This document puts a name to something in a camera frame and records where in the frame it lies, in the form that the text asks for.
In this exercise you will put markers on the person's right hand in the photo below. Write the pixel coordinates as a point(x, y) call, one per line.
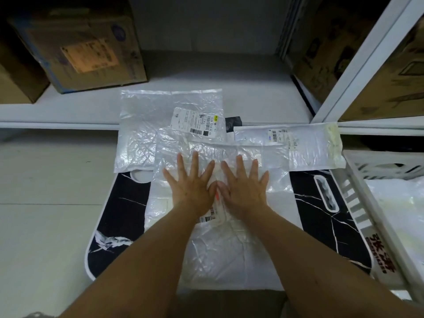
point(245, 195)

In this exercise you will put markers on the white plastic basket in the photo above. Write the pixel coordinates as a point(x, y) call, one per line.
point(381, 225)

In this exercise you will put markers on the cardboard box with orange label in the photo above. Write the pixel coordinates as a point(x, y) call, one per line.
point(86, 52)

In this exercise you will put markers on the person's left hand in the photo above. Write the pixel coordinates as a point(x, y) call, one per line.
point(192, 192)

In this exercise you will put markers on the dark grey bag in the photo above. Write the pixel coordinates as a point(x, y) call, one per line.
point(233, 124)

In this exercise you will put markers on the black marble lap table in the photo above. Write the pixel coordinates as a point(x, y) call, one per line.
point(122, 211)

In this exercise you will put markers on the narrow white mailer taped end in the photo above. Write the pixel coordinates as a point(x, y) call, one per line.
point(311, 145)

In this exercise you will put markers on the person's white shorts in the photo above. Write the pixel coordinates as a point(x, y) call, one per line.
point(36, 315)

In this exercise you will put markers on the large white bubble mailer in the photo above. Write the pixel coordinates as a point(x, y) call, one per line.
point(404, 211)

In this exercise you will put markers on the plain brown cardboard box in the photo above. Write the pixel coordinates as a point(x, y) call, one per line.
point(16, 82)

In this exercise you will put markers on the person's right forearm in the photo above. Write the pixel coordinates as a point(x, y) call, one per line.
point(324, 274)

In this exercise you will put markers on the cardboard box with black print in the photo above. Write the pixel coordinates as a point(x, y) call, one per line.
point(387, 89)

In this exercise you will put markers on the person's left forearm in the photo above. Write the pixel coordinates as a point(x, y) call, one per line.
point(139, 271)

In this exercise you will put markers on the white mailer yellow sticker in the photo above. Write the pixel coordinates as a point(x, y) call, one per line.
point(142, 129)

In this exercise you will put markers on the white metal shelf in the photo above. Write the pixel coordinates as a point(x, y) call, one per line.
point(232, 89)

